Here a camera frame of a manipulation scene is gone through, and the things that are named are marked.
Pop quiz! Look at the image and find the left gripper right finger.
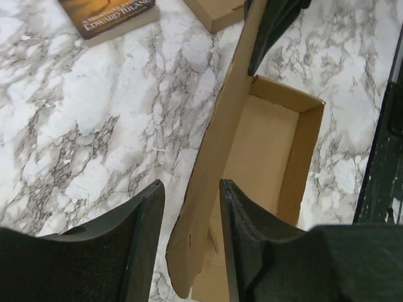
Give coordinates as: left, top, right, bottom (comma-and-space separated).
220, 179, 402, 301

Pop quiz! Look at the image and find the black mounting rail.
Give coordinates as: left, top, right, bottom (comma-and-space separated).
353, 42, 402, 224

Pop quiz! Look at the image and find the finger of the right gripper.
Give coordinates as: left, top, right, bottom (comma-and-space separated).
248, 0, 312, 76

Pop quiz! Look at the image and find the folded brown cardboard box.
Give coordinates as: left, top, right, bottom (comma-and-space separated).
184, 0, 244, 33

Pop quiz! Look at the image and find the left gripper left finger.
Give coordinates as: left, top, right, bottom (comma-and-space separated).
1, 180, 165, 301

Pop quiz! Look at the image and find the dark orange paperback book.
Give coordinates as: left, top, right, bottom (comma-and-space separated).
59, 0, 161, 47

